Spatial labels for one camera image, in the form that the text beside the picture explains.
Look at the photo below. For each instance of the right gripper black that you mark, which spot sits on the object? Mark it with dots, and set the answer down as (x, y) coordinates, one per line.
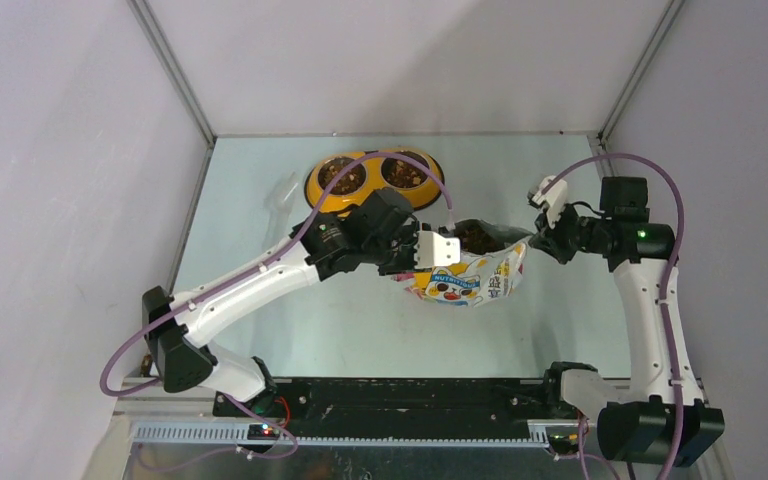
(550, 239)

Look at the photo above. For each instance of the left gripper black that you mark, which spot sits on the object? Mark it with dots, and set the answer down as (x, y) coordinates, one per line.
(408, 232)

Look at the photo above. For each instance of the colourful pet food bag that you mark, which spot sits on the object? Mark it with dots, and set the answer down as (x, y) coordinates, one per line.
(491, 267)

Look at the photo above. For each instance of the clear plastic scoop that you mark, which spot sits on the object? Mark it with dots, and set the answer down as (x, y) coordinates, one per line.
(280, 201)

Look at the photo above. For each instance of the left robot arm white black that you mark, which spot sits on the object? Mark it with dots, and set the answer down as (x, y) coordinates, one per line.
(381, 231)

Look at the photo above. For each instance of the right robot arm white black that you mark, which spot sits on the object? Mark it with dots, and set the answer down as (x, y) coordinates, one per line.
(661, 418)

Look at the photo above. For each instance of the yellow double pet bowl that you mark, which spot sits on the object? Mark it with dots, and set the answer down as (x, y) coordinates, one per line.
(373, 174)

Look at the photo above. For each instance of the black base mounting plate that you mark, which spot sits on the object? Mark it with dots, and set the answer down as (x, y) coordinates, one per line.
(367, 406)

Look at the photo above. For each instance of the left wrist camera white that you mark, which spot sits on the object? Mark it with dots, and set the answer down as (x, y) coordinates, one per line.
(436, 250)

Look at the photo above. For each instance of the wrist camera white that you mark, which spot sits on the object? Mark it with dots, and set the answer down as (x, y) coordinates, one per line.
(549, 196)
(436, 250)

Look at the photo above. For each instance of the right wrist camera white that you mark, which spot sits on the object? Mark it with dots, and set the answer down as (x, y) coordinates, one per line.
(549, 196)

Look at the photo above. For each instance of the grey slotted cable duct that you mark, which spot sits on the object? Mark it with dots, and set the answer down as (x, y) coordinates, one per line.
(254, 434)

